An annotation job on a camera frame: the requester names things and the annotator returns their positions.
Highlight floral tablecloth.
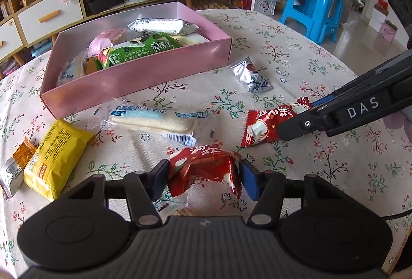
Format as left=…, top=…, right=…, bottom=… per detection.
left=0, top=9, right=412, bottom=279

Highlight white printed box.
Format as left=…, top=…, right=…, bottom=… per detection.
left=232, top=0, right=279, bottom=16

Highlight long white snack packet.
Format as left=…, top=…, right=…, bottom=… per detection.
left=127, top=18, right=199, bottom=36

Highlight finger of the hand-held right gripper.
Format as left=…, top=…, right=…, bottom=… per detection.
left=310, top=55, right=408, bottom=110
left=277, top=105, right=338, bottom=142

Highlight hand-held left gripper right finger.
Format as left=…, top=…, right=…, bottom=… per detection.
left=239, top=159, right=338, bottom=229

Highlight pink cardboard box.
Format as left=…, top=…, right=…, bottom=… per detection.
left=40, top=2, right=232, bottom=117

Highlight green snack packet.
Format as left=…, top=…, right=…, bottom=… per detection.
left=98, top=34, right=185, bottom=69

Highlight pink snack packet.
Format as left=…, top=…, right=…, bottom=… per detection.
left=88, top=28, right=127, bottom=58

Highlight person's right forearm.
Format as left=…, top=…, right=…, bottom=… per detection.
left=384, top=107, right=412, bottom=151

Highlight blue-lid storage bin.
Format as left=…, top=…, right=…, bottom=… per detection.
left=31, top=40, right=55, bottom=57

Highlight yellow snack packet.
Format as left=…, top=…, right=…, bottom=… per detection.
left=23, top=119, right=95, bottom=202

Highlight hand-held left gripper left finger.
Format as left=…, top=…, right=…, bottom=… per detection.
left=69, top=159, right=170, bottom=229

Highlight silver and orange snack packet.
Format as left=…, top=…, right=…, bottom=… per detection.
left=0, top=141, right=37, bottom=199

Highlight red snack packet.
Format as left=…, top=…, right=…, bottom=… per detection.
left=241, top=97, right=311, bottom=147
left=167, top=146, right=243, bottom=199

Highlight silver packet blue triangles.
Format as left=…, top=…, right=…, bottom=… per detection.
left=229, top=57, right=274, bottom=93

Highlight yellow egg tray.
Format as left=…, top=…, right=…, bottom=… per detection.
left=195, top=0, right=228, bottom=11

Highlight white cabinet drawer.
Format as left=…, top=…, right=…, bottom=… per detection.
left=0, top=18, right=25, bottom=63
left=18, top=0, right=85, bottom=47

